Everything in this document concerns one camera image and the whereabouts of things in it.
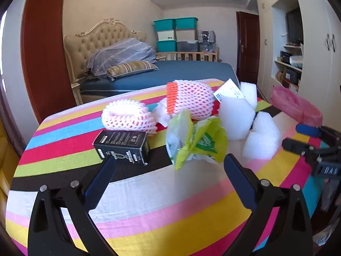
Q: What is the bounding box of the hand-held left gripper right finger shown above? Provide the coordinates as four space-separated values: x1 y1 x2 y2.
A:
224 153 313 256

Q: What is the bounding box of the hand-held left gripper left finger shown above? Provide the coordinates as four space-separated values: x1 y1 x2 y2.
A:
28 155 119 256

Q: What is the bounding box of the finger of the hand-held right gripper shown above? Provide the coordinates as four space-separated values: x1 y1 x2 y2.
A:
282 138 321 157
296 123 341 146

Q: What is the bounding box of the trash bin with pink bag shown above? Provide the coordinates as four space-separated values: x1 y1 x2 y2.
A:
270 86 323 126

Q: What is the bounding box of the small pink foam fruit net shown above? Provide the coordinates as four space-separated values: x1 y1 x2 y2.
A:
101 99 157 136

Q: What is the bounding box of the patterned medicine box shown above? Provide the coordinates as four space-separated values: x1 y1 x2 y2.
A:
212 79 246 110

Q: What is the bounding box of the white foam block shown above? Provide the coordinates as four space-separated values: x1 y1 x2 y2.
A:
242 111 283 160
240 81 258 110
218 96 256 140

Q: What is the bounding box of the black cardboard box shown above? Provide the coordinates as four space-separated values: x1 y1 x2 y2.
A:
93 130 150 166

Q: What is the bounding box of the green plastic bag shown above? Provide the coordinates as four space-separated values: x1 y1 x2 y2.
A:
165 109 229 170

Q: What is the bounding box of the black safe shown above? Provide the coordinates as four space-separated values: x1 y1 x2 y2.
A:
284 68 301 84

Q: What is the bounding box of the striped colourful tablecloth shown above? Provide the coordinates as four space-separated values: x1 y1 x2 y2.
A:
5 79 331 256

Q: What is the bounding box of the cream wardrobe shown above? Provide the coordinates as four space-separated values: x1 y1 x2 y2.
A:
257 0 341 128

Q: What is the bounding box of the yellow armchair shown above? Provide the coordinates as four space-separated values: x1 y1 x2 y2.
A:
0 117 22 200

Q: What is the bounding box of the dark wooden door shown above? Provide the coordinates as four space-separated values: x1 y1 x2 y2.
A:
236 11 260 82

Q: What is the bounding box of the black television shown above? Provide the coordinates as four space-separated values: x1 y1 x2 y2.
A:
286 7 304 44

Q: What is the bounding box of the striped pillow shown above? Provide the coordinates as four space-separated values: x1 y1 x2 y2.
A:
107 60 159 79

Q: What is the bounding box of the bed with tufted headboard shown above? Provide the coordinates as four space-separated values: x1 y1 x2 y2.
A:
63 18 240 106

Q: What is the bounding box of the dark fabric bag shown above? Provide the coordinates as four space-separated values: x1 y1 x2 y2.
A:
198 43 216 54

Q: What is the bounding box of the grey striped duvet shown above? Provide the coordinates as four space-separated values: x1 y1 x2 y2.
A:
86 38 157 80

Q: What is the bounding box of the red-brown wooden panel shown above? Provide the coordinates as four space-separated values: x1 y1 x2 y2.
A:
21 0 76 124

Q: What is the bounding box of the wooden crib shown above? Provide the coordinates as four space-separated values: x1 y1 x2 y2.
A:
155 51 219 62

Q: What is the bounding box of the checkered bag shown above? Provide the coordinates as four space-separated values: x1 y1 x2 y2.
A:
197 30 216 43

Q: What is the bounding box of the clear dark storage box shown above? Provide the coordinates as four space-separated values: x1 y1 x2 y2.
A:
176 41 199 52

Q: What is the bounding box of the teal storage box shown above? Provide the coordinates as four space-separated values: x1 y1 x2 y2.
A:
175 17 199 30
153 19 176 32
156 40 178 52

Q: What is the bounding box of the grey storage box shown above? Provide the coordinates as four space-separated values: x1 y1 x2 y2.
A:
176 29 198 42

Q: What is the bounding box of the white storage box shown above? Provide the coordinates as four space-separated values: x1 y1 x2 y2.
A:
157 30 177 42

